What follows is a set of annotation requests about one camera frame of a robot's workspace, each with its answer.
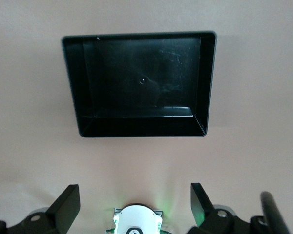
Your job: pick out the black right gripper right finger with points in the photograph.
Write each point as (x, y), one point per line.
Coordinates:
(200, 207)

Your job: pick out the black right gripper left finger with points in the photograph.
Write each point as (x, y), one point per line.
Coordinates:
(63, 209)

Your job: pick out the black plastic box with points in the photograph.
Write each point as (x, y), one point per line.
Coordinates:
(136, 102)

